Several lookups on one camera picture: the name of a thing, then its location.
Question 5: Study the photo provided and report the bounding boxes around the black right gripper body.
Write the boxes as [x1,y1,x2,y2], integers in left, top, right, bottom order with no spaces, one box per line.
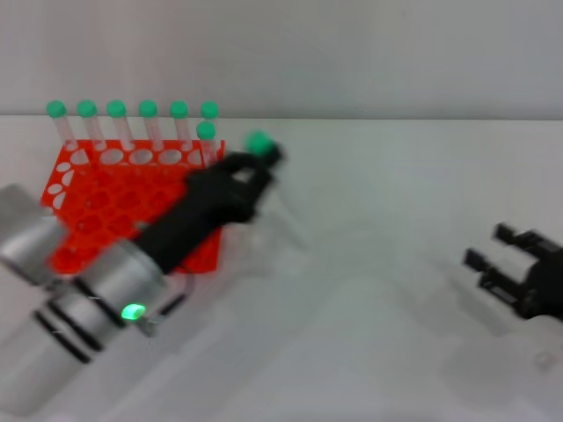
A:
[512,239,563,323]

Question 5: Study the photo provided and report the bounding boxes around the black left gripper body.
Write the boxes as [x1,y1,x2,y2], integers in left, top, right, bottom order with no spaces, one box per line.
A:
[134,164,265,276]

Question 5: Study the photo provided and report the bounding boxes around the green-capped white-labelled test tube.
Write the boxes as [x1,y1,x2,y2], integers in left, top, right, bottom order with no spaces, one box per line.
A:
[244,129,310,252]

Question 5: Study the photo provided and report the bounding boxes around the green-capped clear test tube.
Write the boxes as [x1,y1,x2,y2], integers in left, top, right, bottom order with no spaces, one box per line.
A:
[195,120,220,169]
[46,99,79,151]
[200,100,222,144]
[106,99,135,151]
[76,99,107,151]
[137,99,167,151]
[169,100,195,151]

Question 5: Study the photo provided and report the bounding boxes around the orange plastic test tube rack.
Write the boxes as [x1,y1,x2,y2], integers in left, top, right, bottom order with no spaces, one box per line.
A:
[40,139,227,276]

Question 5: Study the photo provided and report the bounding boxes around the grey left wrist cable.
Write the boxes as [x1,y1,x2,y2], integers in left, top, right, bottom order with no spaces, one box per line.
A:
[140,275,198,338]

